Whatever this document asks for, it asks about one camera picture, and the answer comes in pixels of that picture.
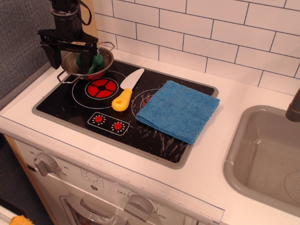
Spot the right grey oven knob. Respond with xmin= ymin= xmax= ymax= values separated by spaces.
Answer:
xmin=124 ymin=195 xmax=154 ymax=222

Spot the left red stove knob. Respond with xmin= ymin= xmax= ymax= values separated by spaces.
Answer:
xmin=94 ymin=115 xmax=103 ymax=123

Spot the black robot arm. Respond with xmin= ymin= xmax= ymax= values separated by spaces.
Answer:
xmin=38 ymin=0 xmax=98 ymax=74

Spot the grey sink basin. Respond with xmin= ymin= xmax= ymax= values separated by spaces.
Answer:
xmin=224 ymin=105 xmax=300 ymax=217

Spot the black toy stovetop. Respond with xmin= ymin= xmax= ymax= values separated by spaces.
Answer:
xmin=32 ymin=61 xmax=218 ymax=169

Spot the right red stove knob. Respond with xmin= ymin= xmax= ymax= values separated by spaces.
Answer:
xmin=113 ymin=123 xmax=123 ymax=130

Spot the blue folded cloth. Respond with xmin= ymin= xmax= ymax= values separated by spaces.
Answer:
xmin=136 ymin=81 xmax=220 ymax=145

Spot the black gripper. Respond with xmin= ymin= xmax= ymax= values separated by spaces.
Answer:
xmin=38 ymin=13 xmax=98 ymax=73

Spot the orange plush object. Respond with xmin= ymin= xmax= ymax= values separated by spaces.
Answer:
xmin=9 ymin=215 xmax=33 ymax=225

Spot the grey oven door handle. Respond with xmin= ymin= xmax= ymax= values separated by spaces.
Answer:
xmin=64 ymin=194 xmax=129 ymax=225

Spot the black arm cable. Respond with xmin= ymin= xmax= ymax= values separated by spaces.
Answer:
xmin=78 ymin=0 xmax=92 ymax=26

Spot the light wooden side panel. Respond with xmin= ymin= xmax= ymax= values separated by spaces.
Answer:
xmin=80 ymin=0 xmax=98 ymax=38

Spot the grey faucet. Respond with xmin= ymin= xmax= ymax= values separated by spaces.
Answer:
xmin=285 ymin=89 xmax=300 ymax=122

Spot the green toy broccoli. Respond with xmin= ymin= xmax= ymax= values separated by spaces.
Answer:
xmin=76 ymin=54 xmax=105 ymax=74

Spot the small steel pan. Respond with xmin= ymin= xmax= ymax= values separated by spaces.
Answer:
xmin=57 ymin=41 xmax=115 ymax=84

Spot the left grey oven knob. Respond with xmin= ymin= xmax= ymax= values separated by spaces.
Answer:
xmin=34 ymin=152 xmax=58 ymax=177

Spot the yellow handled toy knife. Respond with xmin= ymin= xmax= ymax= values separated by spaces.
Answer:
xmin=112 ymin=68 xmax=144 ymax=112

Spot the red stove knob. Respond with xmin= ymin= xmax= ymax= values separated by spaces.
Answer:
xmin=94 ymin=115 xmax=103 ymax=123
xmin=113 ymin=123 xmax=123 ymax=130

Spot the grey oven knob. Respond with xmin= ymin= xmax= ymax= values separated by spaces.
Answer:
xmin=124 ymin=195 xmax=154 ymax=222
xmin=34 ymin=152 xmax=58 ymax=177

